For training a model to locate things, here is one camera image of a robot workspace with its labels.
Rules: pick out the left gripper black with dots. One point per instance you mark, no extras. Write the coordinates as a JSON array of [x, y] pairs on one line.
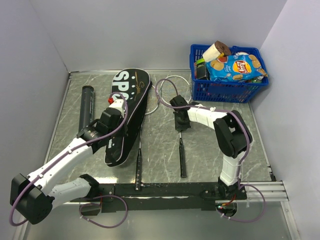
[[121, 119]]

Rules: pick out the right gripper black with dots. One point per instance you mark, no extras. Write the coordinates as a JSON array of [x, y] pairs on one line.
[[179, 127]]

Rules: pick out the black shuttlecock tube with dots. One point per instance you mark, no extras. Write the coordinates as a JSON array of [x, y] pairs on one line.
[[86, 107]]

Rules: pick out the white badminton racket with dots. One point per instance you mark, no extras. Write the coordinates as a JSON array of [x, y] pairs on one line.
[[152, 105], [176, 91]]

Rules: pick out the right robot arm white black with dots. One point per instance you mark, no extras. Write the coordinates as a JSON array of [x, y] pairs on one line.
[[232, 134]]

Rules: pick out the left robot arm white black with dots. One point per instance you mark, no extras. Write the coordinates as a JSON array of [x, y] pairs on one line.
[[34, 196]]

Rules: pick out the blue plastic basket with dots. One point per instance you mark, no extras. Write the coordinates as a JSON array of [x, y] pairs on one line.
[[220, 91]]

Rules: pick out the black green box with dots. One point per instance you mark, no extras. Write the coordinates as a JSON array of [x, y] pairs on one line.
[[200, 70]]

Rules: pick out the cream brown snack package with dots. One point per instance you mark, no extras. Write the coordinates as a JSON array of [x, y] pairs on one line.
[[215, 50]]

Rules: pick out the blue chips bag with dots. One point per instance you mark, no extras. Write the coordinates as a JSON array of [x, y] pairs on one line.
[[235, 68]]

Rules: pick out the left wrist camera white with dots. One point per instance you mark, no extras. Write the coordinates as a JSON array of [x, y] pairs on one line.
[[118, 104]]

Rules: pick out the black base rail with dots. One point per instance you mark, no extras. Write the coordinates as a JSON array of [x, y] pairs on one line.
[[173, 196]]

